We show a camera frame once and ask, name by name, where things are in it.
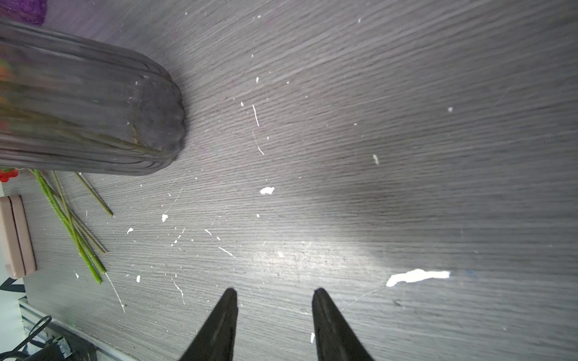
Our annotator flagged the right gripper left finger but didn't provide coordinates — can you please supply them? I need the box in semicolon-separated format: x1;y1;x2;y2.
179;288;239;361

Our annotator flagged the purple blue glass vase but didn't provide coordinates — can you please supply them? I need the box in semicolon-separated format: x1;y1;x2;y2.
1;0;48;26

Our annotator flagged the dark maroon glass vase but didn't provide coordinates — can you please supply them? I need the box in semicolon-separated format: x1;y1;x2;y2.
1;20;187;176

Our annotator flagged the pink object at table edge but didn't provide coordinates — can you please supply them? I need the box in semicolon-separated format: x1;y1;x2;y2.
1;195;37;279

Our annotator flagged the mixed colour rose bunch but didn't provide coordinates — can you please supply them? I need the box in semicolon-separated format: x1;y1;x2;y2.
28;169;126;313

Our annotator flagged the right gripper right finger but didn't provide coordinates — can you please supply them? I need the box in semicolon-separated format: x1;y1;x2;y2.
312;288;373;361

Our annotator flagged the red rose flower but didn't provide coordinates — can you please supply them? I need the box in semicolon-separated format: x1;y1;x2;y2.
0;168;19;183

